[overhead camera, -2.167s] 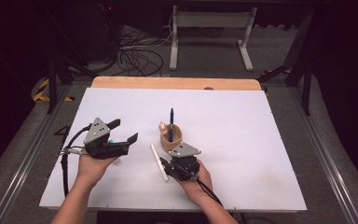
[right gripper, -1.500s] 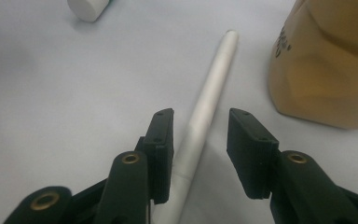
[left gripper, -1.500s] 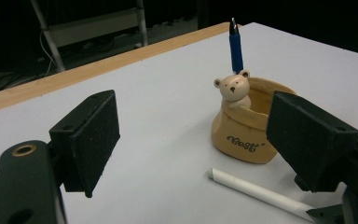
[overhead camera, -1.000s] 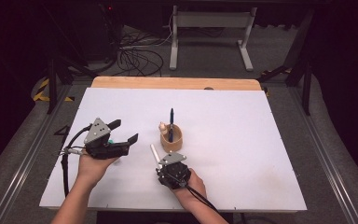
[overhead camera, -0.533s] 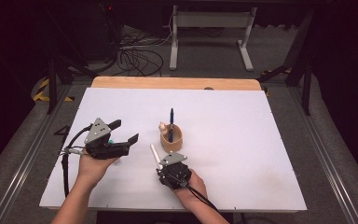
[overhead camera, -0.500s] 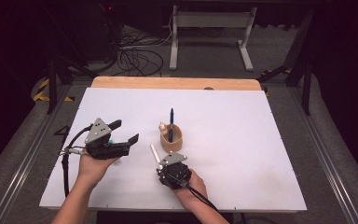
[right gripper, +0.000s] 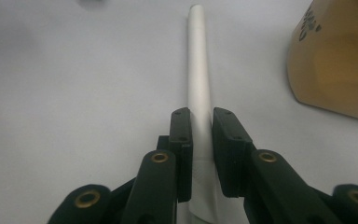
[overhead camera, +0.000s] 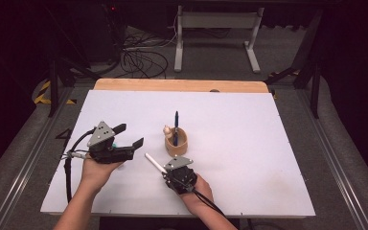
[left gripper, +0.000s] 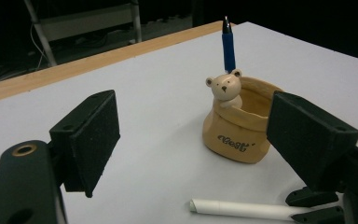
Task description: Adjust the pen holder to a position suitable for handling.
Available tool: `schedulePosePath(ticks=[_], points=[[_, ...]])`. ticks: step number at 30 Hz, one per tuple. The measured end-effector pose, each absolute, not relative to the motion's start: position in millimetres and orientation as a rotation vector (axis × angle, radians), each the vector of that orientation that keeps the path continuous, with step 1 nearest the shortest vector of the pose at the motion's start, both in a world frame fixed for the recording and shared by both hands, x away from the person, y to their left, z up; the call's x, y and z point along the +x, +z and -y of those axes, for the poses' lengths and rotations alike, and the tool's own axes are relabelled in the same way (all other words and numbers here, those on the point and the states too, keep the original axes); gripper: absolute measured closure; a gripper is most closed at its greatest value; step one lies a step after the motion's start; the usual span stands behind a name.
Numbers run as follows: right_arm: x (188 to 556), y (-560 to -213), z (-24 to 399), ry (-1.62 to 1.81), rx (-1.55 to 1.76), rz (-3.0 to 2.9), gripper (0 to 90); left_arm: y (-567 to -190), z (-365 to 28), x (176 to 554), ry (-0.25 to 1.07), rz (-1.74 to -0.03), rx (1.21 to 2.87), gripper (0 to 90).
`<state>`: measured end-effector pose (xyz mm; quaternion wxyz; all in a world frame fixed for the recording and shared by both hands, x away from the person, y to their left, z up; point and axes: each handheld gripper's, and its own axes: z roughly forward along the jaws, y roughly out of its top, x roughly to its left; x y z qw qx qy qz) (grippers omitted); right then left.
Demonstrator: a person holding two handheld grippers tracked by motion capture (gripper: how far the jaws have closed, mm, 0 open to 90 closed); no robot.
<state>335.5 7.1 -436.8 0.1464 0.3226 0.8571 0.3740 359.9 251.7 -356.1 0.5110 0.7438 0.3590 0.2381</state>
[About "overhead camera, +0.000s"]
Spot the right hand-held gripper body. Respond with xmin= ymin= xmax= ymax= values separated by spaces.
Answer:
xmin=161 ymin=155 xmax=198 ymax=196

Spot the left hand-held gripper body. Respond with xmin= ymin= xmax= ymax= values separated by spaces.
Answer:
xmin=86 ymin=120 xmax=135 ymax=165

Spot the white pen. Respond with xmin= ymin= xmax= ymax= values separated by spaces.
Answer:
xmin=144 ymin=151 xmax=168 ymax=174

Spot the tan pen holder with bear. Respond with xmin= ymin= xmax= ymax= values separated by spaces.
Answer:
xmin=163 ymin=125 xmax=189 ymax=158

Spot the blue pen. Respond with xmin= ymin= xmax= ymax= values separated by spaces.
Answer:
xmin=172 ymin=110 xmax=180 ymax=148

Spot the person's left hand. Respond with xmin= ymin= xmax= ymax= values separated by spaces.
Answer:
xmin=80 ymin=155 xmax=125 ymax=194

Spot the person's right hand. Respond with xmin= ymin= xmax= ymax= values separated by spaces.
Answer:
xmin=179 ymin=172 xmax=215 ymax=215

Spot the white table sheet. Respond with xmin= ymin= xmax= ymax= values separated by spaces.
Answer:
xmin=40 ymin=89 xmax=316 ymax=219

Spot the black metal stand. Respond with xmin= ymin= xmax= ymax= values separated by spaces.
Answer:
xmin=264 ymin=9 xmax=323 ymax=120
xmin=44 ymin=6 xmax=101 ymax=118

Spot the yellow and black hazard tape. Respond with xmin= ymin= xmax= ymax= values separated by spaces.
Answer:
xmin=33 ymin=80 xmax=78 ymax=105

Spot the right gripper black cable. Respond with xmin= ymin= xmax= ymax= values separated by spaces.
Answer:
xmin=191 ymin=188 xmax=228 ymax=220

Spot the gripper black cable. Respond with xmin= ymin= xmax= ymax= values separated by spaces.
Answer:
xmin=63 ymin=127 xmax=98 ymax=204
xmin=191 ymin=188 xmax=228 ymax=220

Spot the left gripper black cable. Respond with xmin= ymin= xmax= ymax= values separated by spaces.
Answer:
xmin=63 ymin=127 xmax=98 ymax=204

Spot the aluminium floor rail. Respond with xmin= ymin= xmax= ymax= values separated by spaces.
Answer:
xmin=295 ymin=89 xmax=368 ymax=230
xmin=0 ymin=87 xmax=75 ymax=230

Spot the bundle of black floor cables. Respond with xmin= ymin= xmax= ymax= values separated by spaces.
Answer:
xmin=118 ymin=25 xmax=178 ymax=80

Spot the white desk frame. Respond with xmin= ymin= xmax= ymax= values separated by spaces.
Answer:
xmin=173 ymin=4 xmax=265 ymax=74

